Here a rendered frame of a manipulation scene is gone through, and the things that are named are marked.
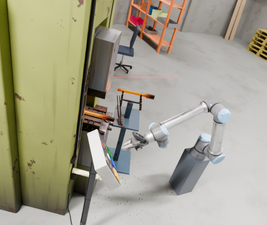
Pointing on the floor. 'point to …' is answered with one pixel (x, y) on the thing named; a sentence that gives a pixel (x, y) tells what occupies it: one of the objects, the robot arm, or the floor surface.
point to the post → (89, 194)
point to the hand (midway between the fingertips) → (122, 147)
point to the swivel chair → (124, 50)
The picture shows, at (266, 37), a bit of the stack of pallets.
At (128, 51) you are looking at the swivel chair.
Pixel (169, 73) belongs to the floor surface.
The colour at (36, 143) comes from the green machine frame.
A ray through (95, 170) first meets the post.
